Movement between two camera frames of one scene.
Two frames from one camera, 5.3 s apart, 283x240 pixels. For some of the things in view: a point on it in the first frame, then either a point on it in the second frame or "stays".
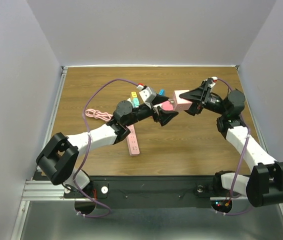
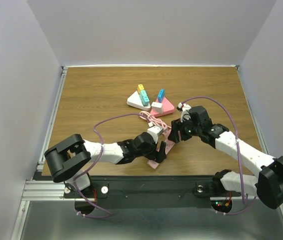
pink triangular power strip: [166, 105] stays
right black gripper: [201, 94] to [175, 125]
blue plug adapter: [162, 92] stays
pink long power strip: [132, 141] to [169, 145]
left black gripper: [163, 116] to [155, 155]
